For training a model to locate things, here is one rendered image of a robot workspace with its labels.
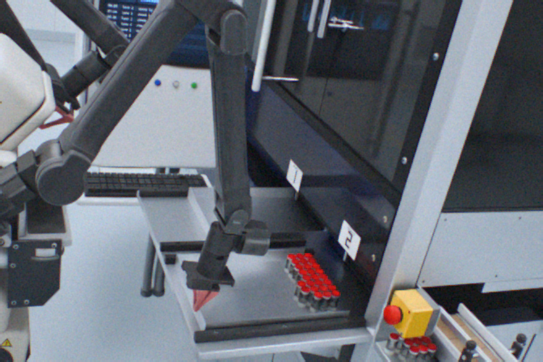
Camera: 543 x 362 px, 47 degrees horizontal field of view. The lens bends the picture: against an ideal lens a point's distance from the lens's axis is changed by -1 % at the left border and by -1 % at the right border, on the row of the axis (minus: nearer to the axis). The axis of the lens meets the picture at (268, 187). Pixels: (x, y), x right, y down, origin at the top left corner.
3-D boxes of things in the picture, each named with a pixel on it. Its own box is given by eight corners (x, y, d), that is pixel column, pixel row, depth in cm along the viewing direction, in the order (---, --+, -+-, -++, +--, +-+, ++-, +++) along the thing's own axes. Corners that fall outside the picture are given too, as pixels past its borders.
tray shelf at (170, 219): (285, 195, 201) (286, 190, 200) (397, 338, 144) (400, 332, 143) (136, 195, 182) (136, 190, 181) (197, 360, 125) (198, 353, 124)
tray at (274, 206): (292, 197, 196) (295, 187, 194) (328, 241, 174) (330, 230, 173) (187, 197, 182) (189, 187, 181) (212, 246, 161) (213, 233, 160)
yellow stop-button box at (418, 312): (413, 314, 136) (422, 288, 133) (431, 335, 130) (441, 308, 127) (383, 317, 133) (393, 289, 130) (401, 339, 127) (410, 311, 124)
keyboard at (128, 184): (202, 178, 213) (203, 172, 212) (212, 198, 201) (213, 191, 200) (81, 176, 198) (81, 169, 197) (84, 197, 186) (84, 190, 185)
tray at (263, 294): (301, 259, 163) (304, 248, 162) (346, 322, 142) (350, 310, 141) (174, 266, 150) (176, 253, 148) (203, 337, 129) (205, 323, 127)
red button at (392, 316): (393, 315, 132) (399, 300, 130) (403, 327, 128) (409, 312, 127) (378, 317, 130) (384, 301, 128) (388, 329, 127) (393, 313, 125)
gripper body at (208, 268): (233, 289, 129) (244, 259, 126) (187, 285, 124) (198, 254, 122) (224, 271, 134) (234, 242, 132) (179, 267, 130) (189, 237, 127)
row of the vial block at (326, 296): (298, 267, 159) (302, 253, 157) (329, 312, 144) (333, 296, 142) (291, 268, 158) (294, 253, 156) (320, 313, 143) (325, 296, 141)
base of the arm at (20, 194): (-32, 169, 106) (-35, 203, 96) (9, 144, 107) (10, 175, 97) (1, 204, 111) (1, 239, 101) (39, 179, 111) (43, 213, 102)
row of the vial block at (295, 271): (290, 268, 158) (294, 253, 156) (320, 313, 143) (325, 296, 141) (283, 269, 157) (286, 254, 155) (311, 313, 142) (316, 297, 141)
